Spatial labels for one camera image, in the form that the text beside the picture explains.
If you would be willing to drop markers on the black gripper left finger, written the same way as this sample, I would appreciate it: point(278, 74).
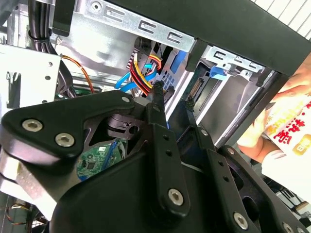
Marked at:
point(73, 116)

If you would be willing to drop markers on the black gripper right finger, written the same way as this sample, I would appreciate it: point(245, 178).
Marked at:
point(218, 170)

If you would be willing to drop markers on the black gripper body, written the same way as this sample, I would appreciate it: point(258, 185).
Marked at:
point(116, 199)

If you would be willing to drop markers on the hard disk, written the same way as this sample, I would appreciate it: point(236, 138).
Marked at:
point(206, 94)

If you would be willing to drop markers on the white printed packet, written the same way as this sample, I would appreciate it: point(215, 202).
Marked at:
point(289, 126)

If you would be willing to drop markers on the person's hand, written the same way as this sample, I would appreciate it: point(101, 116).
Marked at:
point(252, 148)

